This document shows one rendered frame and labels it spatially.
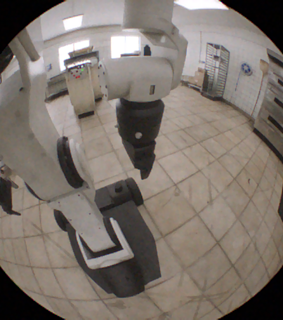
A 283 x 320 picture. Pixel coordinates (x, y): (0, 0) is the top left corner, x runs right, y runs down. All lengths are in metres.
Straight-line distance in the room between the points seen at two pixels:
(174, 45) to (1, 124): 0.26
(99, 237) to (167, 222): 0.51
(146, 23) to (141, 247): 0.72
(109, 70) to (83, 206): 0.36
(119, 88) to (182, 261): 0.88
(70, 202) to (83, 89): 1.74
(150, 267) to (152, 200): 0.49
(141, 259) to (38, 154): 0.60
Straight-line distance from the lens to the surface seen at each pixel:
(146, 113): 0.19
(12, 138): 0.21
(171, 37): 0.18
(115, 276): 0.48
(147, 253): 0.65
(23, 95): 0.17
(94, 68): 2.61
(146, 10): 0.17
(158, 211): 0.87
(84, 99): 1.99
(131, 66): 0.16
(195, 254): 0.89
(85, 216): 0.42
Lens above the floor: 0.82
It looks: 47 degrees down
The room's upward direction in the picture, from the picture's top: straight up
